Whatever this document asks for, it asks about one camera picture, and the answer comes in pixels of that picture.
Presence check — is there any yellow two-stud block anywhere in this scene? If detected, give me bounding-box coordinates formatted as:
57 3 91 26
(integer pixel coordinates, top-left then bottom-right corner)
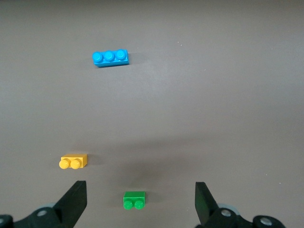
58 153 88 170

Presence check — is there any blue three-stud block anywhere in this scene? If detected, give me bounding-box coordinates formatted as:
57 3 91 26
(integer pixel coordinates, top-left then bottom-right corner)
92 48 131 68

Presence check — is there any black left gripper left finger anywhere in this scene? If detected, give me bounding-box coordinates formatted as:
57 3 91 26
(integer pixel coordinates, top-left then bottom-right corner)
0 180 87 228

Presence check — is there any green two-stud block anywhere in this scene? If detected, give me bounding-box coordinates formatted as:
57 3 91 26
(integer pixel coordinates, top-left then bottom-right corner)
123 190 146 210

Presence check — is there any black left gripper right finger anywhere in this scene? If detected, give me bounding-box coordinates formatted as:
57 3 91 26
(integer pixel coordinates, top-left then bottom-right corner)
194 181 287 228

